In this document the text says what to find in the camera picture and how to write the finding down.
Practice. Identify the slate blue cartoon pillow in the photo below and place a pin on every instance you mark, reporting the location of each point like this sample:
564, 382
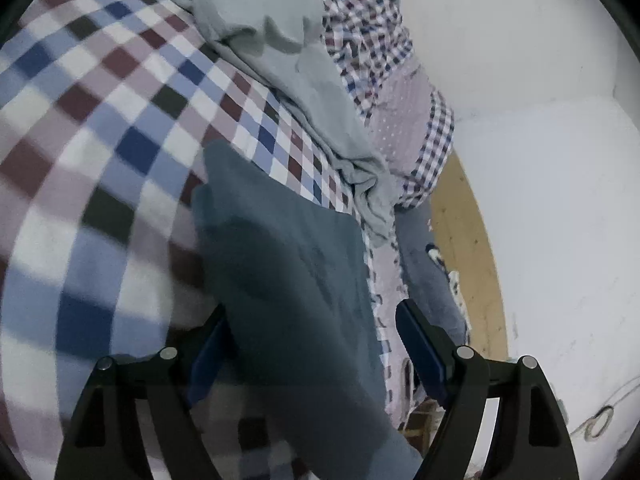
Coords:
425, 270

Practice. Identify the teal blue garment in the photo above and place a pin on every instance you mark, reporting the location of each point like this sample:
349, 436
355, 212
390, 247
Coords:
290, 270

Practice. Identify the checked and dotted bed sheet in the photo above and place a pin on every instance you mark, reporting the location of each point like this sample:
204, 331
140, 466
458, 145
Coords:
100, 160

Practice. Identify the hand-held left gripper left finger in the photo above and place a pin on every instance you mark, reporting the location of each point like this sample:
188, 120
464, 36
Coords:
210, 360

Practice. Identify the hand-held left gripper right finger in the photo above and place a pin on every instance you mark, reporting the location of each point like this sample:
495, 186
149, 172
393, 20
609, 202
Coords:
425, 355

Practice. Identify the wooden headboard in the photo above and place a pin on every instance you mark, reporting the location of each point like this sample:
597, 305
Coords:
470, 260

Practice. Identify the light grey-green garment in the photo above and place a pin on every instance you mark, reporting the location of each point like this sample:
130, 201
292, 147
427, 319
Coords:
280, 50

